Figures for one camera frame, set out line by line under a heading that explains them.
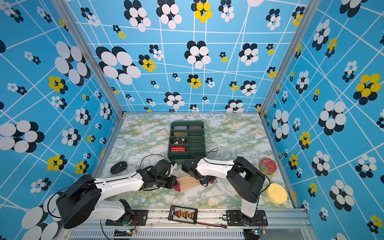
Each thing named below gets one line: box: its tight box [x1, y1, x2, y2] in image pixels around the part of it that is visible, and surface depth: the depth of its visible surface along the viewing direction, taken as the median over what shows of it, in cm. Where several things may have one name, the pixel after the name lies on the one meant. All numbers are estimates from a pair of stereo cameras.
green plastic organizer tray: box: [167, 120, 206, 165], surface depth 99 cm
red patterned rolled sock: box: [170, 146, 186, 152], surface depth 95 cm
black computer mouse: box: [110, 161, 128, 175], surface depth 91 cm
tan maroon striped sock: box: [173, 174, 217, 192], surface depth 86 cm
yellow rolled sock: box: [173, 131, 188, 137], surface depth 101 cm
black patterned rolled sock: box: [172, 137, 187, 144], surface depth 98 cm
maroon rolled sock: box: [188, 125, 202, 130], surface depth 107 cm
